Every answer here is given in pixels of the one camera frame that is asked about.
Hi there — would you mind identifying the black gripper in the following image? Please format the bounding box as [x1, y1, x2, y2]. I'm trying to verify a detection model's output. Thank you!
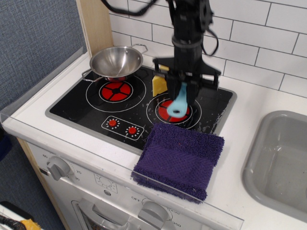
[153, 43, 221, 105]

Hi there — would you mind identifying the light blue dish brush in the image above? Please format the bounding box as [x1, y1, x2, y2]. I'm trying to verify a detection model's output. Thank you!
[167, 82, 188, 118]

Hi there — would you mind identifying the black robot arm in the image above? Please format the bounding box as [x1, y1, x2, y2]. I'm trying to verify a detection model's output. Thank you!
[153, 0, 221, 105]

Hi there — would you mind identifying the yellow cheese wedge toy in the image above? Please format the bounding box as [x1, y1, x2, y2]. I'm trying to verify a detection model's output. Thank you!
[152, 74, 167, 97]

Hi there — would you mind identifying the right red stove button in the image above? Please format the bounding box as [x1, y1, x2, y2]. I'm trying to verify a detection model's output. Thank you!
[128, 127, 137, 135]

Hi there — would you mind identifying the red stove button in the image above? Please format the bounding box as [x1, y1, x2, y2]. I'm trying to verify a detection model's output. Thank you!
[128, 127, 137, 135]
[108, 119, 117, 127]

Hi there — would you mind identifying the stainless steel bowl pot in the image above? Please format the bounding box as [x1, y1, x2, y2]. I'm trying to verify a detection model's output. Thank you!
[82, 44, 148, 82]

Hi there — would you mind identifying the black toy stovetop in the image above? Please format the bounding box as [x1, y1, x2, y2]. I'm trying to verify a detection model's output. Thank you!
[46, 67, 237, 155]

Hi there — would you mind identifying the purple folded towel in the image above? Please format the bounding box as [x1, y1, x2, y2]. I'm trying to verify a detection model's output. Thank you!
[131, 123, 224, 203]

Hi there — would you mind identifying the left red stove button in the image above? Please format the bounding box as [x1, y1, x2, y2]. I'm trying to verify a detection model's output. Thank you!
[108, 119, 117, 127]

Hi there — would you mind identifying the grey sink basin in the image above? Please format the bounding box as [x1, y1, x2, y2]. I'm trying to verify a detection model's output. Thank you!
[242, 111, 307, 222]

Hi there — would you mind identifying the right grey oven knob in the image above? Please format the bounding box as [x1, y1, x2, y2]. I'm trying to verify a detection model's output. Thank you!
[138, 201, 169, 230]

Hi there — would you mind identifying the grey oven knob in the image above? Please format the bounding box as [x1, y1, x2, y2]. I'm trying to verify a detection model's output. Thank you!
[138, 201, 169, 230]
[47, 156, 70, 181]

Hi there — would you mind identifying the white toy oven front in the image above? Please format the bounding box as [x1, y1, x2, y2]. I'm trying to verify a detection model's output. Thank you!
[29, 144, 243, 230]

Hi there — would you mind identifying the left grey oven knob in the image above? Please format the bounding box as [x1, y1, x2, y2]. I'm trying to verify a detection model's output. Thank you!
[47, 156, 70, 181]

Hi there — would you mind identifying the yellow black object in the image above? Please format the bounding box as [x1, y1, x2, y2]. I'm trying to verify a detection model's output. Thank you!
[0, 215, 41, 230]

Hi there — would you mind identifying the black braided cable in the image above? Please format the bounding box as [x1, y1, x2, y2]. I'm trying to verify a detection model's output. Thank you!
[100, 0, 159, 18]

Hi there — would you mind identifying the light wooden side post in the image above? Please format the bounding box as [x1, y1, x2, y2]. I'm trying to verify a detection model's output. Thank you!
[76, 0, 114, 57]

